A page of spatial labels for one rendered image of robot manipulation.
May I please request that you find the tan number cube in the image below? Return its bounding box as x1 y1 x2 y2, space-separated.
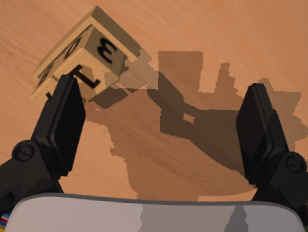
30 53 64 108
54 25 125 101

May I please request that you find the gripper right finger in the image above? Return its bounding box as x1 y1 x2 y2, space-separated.
236 83 308 226

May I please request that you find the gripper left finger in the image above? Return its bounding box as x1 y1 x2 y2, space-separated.
0 74 86 221

